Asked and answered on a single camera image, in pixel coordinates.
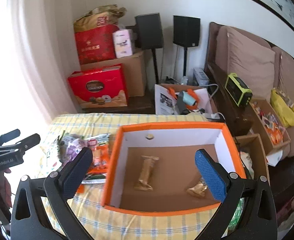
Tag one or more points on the brown sofa cushion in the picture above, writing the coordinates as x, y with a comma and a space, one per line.
248, 56

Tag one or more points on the yellow checkered tablecloth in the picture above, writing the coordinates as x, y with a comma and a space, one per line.
102, 223

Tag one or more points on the cardboard tray with snacks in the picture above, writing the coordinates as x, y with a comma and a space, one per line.
267, 124

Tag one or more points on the green seaweed snack pack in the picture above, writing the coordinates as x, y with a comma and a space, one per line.
63, 141

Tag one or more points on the golden candy packet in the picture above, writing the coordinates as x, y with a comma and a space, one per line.
199, 190

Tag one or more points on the orange snack packet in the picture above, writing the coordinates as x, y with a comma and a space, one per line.
99, 146

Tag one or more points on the tall cardboard box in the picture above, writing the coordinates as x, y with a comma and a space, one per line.
252, 155

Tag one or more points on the white paper bag orange handles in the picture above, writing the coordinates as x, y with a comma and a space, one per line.
181, 100

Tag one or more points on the white curtain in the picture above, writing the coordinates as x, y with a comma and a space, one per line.
37, 54

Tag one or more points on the right black speaker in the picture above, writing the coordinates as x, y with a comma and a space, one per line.
186, 31

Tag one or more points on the purple jelly pouch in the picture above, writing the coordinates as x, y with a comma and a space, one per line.
73, 149

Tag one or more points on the black speaker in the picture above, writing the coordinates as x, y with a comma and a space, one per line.
186, 31
150, 32

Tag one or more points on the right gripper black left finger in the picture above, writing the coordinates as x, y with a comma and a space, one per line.
74, 172

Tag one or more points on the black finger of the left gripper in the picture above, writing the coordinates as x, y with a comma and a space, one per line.
28, 142

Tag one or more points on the orange cardboard box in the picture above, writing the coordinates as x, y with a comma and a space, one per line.
175, 143

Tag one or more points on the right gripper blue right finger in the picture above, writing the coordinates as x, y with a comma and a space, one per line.
213, 174

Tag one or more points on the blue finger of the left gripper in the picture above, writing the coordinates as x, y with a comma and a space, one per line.
9, 136

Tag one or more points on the left black speaker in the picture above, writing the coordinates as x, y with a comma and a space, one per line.
150, 32

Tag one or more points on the green portable radio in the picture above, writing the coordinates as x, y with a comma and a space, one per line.
238, 90

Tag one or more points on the brown cardboard box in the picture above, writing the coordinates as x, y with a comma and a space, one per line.
134, 72

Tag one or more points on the person left hand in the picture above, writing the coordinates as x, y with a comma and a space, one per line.
5, 188

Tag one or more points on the red tea gift bag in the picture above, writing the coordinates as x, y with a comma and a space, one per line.
96, 44

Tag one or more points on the golden wafer bar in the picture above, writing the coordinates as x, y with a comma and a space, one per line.
145, 173

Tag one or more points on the brown paper bag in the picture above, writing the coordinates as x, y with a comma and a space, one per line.
100, 16

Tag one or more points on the red chocolate gift bag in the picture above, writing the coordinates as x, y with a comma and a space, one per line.
100, 88

